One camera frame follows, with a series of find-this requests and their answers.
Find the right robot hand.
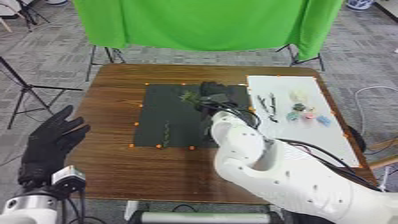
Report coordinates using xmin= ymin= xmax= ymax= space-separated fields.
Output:
xmin=197 ymin=81 xmax=250 ymax=106

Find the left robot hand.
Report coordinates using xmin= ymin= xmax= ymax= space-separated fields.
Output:
xmin=16 ymin=104 xmax=92 ymax=188

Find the green sprig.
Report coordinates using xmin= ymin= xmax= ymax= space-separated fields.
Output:
xmin=254 ymin=94 xmax=268 ymax=108
xmin=160 ymin=120 xmax=174 ymax=149
xmin=265 ymin=92 xmax=281 ymax=124
xmin=178 ymin=89 xmax=201 ymax=106

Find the dark mat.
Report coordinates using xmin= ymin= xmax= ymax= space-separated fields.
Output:
xmin=131 ymin=82 xmax=254 ymax=150

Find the white flower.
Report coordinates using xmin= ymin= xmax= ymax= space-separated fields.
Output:
xmin=288 ymin=88 xmax=313 ymax=103

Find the teal flower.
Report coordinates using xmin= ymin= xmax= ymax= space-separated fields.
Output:
xmin=284 ymin=111 xmax=302 ymax=122

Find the black tripod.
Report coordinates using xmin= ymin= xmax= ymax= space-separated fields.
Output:
xmin=0 ymin=55 xmax=85 ymax=131

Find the black cloth stand leg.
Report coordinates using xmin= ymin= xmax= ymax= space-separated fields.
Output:
xmin=83 ymin=44 xmax=128 ymax=83
xmin=274 ymin=43 xmax=327 ymax=72

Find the light blue flower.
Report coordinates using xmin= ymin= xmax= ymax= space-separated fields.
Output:
xmin=314 ymin=115 xmax=334 ymax=127

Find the white sheet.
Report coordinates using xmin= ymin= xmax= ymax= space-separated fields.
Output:
xmin=243 ymin=75 xmax=364 ymax=169

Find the pale grey bar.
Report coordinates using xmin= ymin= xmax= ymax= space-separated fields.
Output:
xmin=137 ymin=211 xmax=275 ymax=224

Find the blue and white vase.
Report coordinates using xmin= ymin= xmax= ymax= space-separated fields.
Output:
xmin=345 ymin=0 xmax=377 ymax=11

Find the white cable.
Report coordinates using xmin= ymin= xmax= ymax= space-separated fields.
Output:
xmin=352 ymin=85 xmax=398 ymax=136

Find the black cable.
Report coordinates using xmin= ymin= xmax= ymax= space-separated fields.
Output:
xmin=272 ymin=137 xmax=382 ymax=192

